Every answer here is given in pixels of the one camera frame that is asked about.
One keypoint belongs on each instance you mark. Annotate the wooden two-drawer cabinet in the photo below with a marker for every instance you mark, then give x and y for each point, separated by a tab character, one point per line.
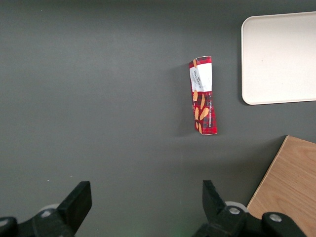
291	182

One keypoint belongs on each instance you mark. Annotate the red tartan cookie box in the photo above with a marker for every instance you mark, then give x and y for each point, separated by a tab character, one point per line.
203	106

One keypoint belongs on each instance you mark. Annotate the beige plastic tray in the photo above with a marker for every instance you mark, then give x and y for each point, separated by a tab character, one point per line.
279	59

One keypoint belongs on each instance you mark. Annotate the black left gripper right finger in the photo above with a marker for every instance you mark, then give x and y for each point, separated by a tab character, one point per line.
217	212

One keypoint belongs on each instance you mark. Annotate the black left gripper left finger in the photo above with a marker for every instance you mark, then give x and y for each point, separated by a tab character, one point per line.
74	205

